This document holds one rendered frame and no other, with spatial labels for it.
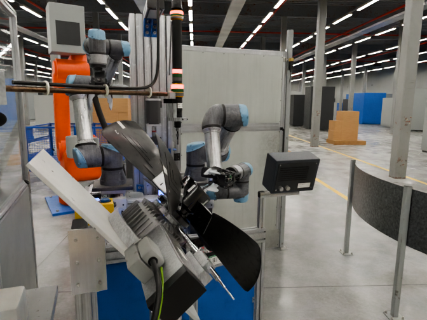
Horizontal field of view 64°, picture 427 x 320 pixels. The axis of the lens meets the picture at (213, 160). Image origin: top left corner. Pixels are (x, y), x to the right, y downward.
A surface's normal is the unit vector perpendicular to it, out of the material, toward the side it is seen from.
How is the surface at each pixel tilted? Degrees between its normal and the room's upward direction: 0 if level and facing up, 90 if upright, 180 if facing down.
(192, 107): 90
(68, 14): 90
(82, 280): 90
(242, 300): 90
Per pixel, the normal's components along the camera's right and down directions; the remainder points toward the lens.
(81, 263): 0.33, 0.16
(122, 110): 0.04, 0.17
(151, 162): 0.61, -0.51
